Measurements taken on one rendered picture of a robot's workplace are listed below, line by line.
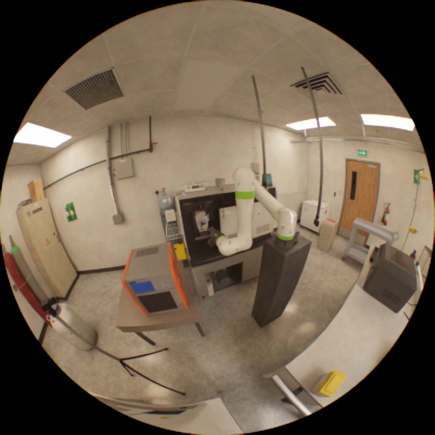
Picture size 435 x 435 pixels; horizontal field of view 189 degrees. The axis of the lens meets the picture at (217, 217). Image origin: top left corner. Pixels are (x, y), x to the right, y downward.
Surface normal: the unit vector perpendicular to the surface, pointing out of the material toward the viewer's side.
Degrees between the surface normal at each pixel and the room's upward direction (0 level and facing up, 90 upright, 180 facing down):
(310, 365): 0
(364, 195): 90
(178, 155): 90
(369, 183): 90
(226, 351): 0
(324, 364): 0
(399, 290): 90
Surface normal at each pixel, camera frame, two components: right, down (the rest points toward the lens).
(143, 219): 0.37, 0.29
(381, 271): -0.93, 0.19
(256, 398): -0.07, -0.94
